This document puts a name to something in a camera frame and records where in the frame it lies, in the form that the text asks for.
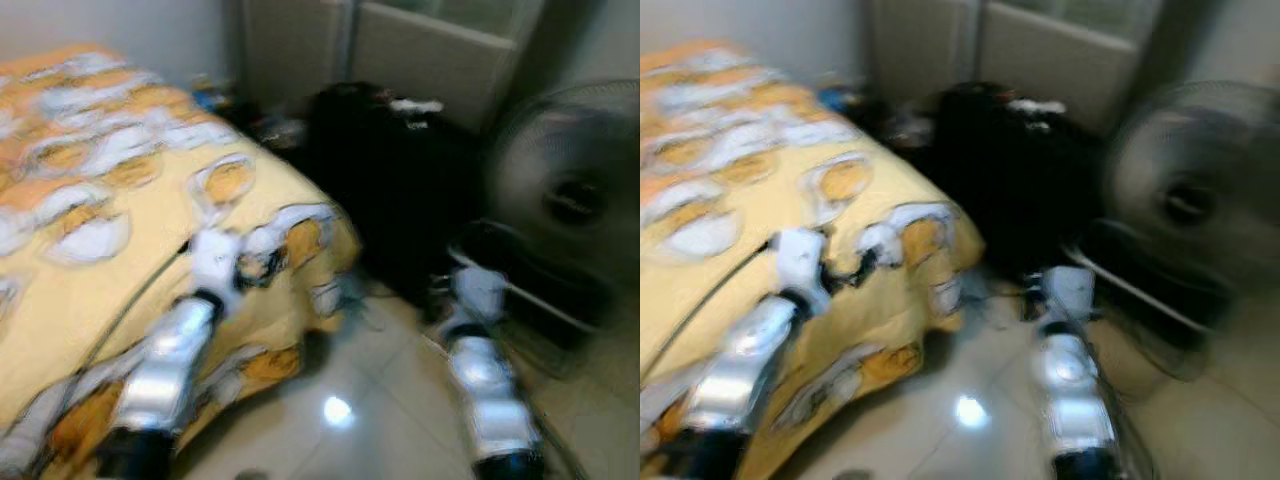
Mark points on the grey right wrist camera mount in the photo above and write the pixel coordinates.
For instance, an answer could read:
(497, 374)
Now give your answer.
(1068, 298)
(478, 298)

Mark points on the yellow cartoon egg blanket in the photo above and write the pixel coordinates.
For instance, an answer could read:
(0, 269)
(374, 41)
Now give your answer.
(110, 280)
(740, 260)

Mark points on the black fabric suitcase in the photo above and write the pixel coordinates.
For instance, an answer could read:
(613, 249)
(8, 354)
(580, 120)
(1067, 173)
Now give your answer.
(1010, 190)
(400, 190)

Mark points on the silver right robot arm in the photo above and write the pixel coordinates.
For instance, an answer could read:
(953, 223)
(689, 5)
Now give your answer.
(490, 390)
(1072, 390)

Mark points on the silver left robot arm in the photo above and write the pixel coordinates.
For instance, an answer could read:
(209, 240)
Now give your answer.
(745, 360)
(165, 370)

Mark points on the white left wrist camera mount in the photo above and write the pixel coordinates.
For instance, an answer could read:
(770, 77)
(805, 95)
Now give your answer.
(216, 262)
(802, 260)

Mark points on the grey Milux floor fan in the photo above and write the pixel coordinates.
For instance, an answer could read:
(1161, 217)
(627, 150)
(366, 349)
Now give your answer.
(575, 200)
(1190, 200)

